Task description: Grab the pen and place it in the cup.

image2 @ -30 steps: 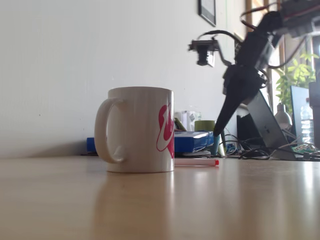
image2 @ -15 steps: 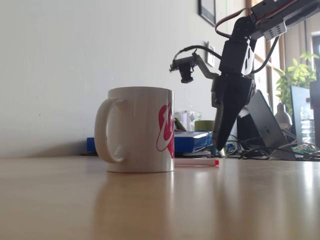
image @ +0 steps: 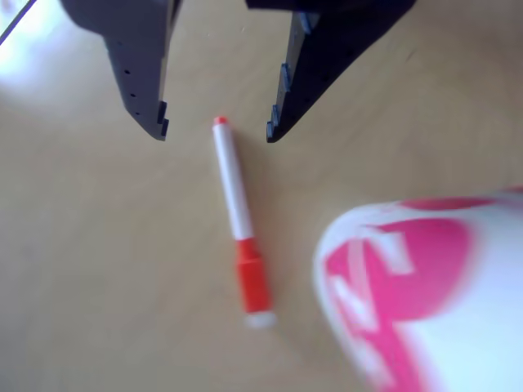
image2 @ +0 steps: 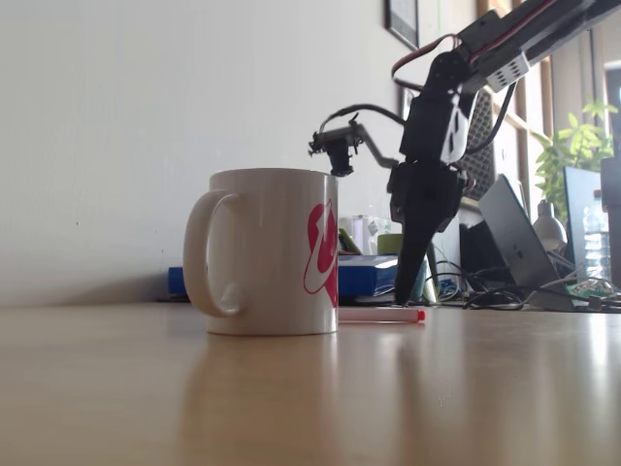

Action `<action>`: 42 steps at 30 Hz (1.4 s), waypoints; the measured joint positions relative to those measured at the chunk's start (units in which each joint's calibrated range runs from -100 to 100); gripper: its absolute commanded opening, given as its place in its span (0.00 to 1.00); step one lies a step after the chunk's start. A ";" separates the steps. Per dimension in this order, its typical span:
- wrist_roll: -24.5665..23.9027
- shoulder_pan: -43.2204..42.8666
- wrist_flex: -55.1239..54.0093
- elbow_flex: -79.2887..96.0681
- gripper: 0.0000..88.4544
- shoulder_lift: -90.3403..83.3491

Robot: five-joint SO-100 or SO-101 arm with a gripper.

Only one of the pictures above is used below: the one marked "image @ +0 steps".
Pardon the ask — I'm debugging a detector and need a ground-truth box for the white mug with pink logo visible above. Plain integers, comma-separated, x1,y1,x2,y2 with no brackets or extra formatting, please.
312,185,523,392

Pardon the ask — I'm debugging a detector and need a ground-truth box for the white pen with red cap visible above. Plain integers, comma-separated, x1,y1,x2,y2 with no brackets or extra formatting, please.
211,115,278,330

